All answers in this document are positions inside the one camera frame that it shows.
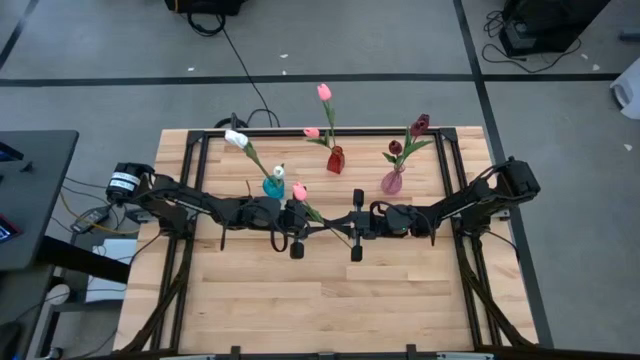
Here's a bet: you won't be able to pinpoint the coiled black cable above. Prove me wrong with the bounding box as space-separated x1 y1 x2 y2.
187 12 226 38

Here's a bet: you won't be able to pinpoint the red glass vase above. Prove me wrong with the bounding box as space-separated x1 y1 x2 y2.
326 145 347 176

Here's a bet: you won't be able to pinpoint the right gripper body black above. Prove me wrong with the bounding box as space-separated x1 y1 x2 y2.
363 202 420 240

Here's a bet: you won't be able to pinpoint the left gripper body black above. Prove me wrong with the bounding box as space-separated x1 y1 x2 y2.
279 199 312 237

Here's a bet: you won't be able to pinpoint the tangled black cables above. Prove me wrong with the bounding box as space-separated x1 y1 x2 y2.
480 9 584 75

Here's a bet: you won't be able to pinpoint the pink glass vase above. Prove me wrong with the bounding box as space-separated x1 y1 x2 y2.
380 168 404 196

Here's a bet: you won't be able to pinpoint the white plastic container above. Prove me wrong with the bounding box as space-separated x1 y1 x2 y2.
608 58 640 121

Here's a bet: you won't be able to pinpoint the black equipment case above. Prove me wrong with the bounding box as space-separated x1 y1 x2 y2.
164 0 247 16

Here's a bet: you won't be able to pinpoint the white round disc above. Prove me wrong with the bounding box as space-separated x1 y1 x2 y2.
43 283 71 307

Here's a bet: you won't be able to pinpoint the black aluminium table frame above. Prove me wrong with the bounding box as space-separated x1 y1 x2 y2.
119 127 539 354

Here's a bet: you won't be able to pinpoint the teal glass vase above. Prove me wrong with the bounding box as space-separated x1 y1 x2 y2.
262 175 286 200

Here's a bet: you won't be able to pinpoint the black desk item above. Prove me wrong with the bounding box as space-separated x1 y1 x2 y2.
0 141 25 163

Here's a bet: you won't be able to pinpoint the red-cased device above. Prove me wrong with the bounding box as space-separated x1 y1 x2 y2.
0 213 25 246

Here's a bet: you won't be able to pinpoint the black cable bundle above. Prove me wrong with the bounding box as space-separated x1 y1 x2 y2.
457 234 531 349
122 234 194 351

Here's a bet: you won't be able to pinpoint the long black floor cable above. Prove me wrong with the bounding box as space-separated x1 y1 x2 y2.
219 27 281 129

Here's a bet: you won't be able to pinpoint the black equipment cabinet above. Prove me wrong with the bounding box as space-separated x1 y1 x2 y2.
498 0 612 57

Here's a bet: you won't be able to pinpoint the pink artificial tulip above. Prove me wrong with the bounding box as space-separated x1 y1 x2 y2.
292 181 353 250
317 82 339 150
303 126 335 150

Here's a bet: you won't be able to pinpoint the black desk base bar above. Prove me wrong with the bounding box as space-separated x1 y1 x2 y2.
38 235 132 285

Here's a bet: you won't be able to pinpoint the dark grey side desk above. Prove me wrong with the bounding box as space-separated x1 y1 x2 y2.
0 129 80 272

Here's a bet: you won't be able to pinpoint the black power brick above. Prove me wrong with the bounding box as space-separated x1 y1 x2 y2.
69 207 111 234

